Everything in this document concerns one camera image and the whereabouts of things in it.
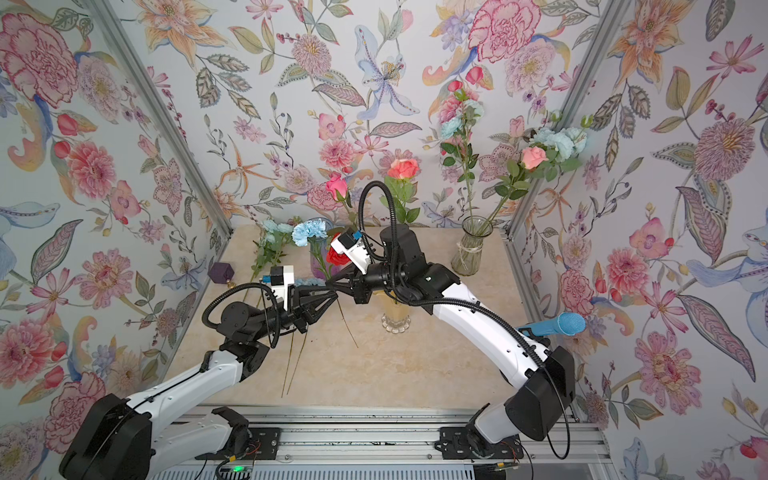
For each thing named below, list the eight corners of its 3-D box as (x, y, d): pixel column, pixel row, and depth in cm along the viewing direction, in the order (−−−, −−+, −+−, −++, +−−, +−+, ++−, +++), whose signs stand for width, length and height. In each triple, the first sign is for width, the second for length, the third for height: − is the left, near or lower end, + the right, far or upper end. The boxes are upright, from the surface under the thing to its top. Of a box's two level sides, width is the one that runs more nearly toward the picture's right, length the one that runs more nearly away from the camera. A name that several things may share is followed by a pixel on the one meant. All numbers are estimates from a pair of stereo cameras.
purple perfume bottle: (209, 288, 106) (203, 280, 102) (217, 270, 111) (211, 262, 107) (234, 288, 106) (229, 280, 102) (241, 270, 111) (236, 262, 107)
